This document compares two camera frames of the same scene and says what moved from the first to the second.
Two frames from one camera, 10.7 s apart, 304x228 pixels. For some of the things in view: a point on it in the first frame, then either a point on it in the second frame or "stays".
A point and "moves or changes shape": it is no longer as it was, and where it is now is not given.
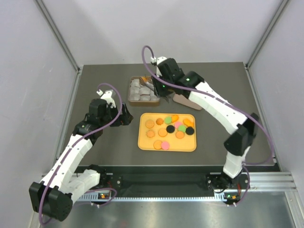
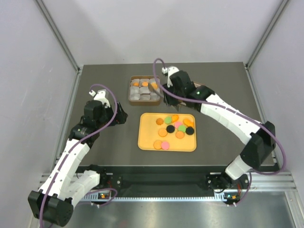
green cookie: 168,120 stays
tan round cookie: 179,135 stays
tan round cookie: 149,124 moves or changes shape
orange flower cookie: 159,121 stays
